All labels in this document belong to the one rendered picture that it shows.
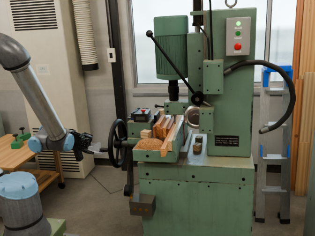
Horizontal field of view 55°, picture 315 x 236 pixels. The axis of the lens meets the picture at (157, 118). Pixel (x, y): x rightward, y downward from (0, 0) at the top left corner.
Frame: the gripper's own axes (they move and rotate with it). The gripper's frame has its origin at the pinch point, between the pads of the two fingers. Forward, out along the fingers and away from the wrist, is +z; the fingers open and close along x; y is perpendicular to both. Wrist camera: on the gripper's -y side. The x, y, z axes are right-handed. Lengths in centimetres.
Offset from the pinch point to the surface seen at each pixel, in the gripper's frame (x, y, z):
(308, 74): 110, 66, 115
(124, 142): 10.1, 6.4, 8.7
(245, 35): -6, 83, 50
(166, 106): 7.9, 36.7, 25.4
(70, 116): 106, -38, -67
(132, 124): 6.1, 20.5, 11.3
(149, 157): -16.9, 17.5, 27.6
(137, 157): -16.9, 15.2, 22.0
